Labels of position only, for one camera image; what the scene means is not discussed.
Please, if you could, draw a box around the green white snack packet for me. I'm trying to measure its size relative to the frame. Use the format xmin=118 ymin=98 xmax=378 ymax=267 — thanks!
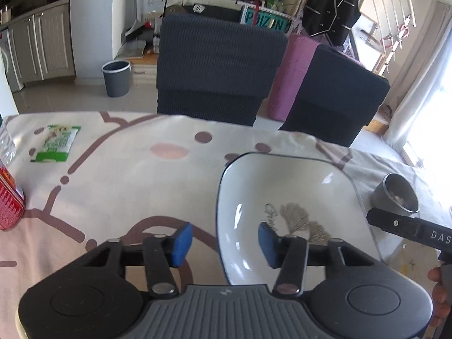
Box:
xmin=31 ymin=124 xmax=81 ymax=162

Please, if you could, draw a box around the pink cushion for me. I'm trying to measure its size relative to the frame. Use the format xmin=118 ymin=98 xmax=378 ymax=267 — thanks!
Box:
xmin=267 ymin=34 xmax=320 ymax=122

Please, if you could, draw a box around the cartoon animal tablecloth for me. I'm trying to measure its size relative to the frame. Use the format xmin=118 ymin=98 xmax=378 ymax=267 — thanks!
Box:
xmin=1 ymin=112 xmax=451 ymax=338

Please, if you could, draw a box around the dark blue chair right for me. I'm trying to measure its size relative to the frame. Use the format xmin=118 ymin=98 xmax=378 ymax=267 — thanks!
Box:
xmin=281 ymin=44 xmax=390 ymax=147

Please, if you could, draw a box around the dark blue chair left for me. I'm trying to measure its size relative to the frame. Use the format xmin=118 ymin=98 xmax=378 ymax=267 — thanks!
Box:
xmin=156 ymin=14 xmax=288 ymax=126

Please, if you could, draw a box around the dark blue chair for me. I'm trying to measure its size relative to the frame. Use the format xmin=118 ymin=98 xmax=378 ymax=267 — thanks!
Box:
xmin=281 ymin=44 xmax=390 ymax=147
xmin=156 ymin=14 xmax=288 ymax=126

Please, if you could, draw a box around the white square glass plate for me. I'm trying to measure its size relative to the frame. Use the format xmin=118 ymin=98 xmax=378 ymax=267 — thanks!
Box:
xmin=216 ymin=153 xmax=381 ymax=286

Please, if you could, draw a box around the grey trash bin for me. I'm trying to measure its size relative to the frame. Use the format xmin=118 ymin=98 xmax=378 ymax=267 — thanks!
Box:
xmin=102 ymin=60 xmax=131 ymax=98

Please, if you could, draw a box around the white kitchen cabinet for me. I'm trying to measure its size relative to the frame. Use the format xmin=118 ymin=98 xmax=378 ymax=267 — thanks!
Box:
xmin=8 ymin=0 xmax=75 ymax=84

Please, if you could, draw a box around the red drink can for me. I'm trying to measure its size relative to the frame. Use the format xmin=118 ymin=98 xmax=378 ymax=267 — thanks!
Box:
xmin=0 ymin=163 xmax=25 ymax=230

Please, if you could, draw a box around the clear plastic water bottle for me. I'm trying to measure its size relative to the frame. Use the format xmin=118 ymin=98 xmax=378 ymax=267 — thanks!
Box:
xmin=0 ymin=116 xmax=16 ymax=166

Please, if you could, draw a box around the right hand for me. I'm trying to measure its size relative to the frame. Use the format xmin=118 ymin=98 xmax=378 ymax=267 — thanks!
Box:
xmin=427 ymin=267 xmax=451 ymax=327

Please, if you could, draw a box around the small round steel bowl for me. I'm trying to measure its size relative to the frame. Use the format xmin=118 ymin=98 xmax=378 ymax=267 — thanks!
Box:
xmin=371 ymin=173 xmax=420 ymax=217

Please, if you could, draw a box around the black hanging jacket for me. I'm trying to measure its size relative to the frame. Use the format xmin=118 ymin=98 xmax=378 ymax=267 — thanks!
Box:
xmin=302 ymin=0 xmax=361 ymax=47

